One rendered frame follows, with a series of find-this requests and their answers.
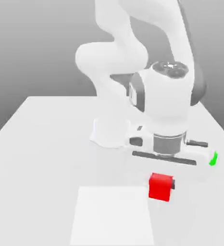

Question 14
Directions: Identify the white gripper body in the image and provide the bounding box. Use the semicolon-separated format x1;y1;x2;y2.
128;147;214;182

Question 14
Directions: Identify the small red cube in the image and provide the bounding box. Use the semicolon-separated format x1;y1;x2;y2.
148;172;174;203

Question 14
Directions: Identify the small green cube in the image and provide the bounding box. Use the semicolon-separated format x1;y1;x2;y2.
208;151;219;167

